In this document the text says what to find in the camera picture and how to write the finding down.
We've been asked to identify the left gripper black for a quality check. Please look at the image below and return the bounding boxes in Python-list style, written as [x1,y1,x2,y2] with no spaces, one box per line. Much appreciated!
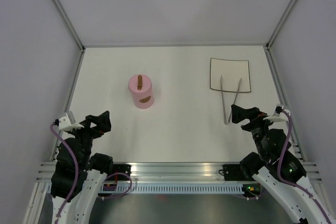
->
[67,110,111,167]

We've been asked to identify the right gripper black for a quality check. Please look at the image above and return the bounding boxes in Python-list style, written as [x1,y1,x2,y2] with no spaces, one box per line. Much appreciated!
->
[230,103,278,158]

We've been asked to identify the metal tongs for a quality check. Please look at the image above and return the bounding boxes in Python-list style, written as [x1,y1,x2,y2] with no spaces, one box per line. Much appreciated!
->
[219,74,243,125]

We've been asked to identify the pink cylindrical lunch box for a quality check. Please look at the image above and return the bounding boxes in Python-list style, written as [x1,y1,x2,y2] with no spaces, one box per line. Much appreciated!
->
[130,88,154,109]

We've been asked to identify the pink lunch box lid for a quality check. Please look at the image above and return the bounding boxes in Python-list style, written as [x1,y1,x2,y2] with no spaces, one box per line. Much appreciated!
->
[128,74,152,95]

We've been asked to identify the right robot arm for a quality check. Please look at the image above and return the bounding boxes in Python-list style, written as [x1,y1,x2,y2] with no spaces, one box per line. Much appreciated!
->
[231,104,335,223]

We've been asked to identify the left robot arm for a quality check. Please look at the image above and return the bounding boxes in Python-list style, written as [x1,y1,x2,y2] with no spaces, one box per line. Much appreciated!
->
[50,111,114,223]

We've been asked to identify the white square plate black rim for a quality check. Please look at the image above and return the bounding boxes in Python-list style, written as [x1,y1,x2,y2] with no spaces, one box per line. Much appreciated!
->
[210,58,251,93]

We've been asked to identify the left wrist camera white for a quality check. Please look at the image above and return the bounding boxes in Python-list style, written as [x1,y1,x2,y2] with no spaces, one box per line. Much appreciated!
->
[55,111,84,132]

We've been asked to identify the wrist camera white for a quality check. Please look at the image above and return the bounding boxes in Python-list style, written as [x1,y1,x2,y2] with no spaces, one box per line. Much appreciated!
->
[55,111,84,132]
[264,104,291,123]

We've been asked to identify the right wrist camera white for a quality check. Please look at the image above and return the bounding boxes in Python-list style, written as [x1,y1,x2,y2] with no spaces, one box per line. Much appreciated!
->
[264,104,291,123]

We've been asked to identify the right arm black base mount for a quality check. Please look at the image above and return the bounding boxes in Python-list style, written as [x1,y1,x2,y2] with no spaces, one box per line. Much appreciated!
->
[218,164,245,182]

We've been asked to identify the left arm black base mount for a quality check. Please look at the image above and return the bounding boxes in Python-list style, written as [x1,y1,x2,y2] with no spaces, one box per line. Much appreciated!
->
[111,164,132,181]

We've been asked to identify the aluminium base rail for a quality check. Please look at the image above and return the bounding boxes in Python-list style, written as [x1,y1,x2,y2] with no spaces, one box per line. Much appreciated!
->
[35,162,322,183]

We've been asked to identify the white slotted cable duct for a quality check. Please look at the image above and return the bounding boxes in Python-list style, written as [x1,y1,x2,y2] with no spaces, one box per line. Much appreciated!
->
[98,183,244,195]

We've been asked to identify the right aluminium frame post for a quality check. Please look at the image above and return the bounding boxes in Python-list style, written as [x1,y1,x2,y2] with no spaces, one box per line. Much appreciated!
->
[265,0,298,50]

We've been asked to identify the aluminium frame post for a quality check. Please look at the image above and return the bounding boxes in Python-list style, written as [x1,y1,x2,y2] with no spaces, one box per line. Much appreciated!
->
[51,0,85,52]
[265,0,298,50]

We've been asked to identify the left aluminium frame post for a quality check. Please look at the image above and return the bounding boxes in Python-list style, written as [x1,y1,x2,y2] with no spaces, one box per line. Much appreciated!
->
[51,0,85,52]

